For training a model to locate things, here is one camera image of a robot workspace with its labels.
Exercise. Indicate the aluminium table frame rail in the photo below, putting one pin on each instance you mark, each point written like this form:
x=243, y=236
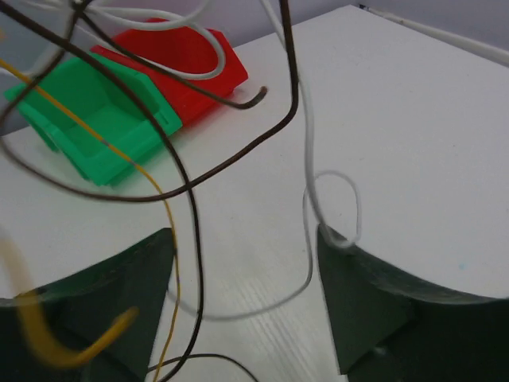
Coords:
x=478, y=48

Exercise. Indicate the green plastic bin left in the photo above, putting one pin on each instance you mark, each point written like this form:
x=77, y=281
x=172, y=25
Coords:
x=105, y=109

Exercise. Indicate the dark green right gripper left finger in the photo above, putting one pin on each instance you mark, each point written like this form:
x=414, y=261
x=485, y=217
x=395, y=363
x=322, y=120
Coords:
x=82, y=306

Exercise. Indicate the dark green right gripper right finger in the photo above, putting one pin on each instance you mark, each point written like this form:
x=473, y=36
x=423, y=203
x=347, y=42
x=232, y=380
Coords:
x=390, y=325

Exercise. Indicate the red plastic bin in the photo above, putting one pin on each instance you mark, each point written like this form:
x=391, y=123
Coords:
x=185, y=50

